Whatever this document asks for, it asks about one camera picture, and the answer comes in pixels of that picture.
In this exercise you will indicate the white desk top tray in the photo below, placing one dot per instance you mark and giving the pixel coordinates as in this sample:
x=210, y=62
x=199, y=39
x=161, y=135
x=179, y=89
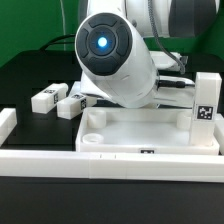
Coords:
x=158, y=131

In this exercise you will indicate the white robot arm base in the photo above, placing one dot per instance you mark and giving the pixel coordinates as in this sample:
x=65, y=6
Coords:
x=116, y=63

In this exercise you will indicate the white front fence bar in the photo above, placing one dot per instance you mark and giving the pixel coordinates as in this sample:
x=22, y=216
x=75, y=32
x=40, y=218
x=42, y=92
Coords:
x=125, y=166

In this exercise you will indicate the white left fence block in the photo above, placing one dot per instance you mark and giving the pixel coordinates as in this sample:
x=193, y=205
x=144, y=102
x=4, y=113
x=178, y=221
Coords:
x=8, y=121

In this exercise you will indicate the white fence block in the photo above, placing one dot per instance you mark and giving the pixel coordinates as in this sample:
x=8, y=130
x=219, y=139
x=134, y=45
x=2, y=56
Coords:
x=219, y=132
x=8, y=121

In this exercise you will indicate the white right fence block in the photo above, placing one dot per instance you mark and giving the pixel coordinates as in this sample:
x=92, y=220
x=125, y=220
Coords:
x=219, y=132

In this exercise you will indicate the white marker base plate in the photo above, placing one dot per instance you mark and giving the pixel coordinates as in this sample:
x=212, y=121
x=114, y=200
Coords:
x=76, y=88

